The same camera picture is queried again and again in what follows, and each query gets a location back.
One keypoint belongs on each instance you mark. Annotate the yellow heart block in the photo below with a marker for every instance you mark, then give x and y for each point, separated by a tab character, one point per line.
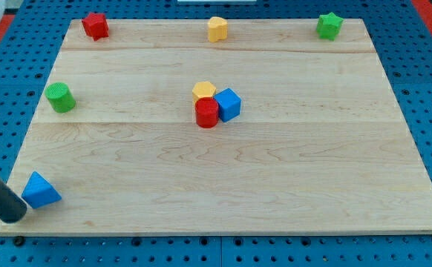
217	29

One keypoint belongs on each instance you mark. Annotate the blue cube block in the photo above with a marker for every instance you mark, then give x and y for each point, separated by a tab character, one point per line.
229	104

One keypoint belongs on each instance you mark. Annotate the wooden board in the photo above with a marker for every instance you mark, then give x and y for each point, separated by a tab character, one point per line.
320	147

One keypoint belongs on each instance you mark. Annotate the blue triangle block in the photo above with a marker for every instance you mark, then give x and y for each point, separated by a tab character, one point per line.
38	192

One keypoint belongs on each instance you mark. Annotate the red cylinder block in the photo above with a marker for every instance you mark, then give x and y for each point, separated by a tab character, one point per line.
207	112

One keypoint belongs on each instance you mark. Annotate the yellow hexagon block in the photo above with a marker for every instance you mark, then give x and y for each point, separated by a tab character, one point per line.
203	90

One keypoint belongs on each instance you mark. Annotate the green star block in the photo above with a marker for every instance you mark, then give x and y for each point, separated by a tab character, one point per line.
329	26

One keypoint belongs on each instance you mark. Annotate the green cylinder block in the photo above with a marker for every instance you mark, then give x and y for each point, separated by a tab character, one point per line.
60	97

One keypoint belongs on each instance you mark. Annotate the red star block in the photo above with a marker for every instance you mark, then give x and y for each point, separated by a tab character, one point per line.
96	26

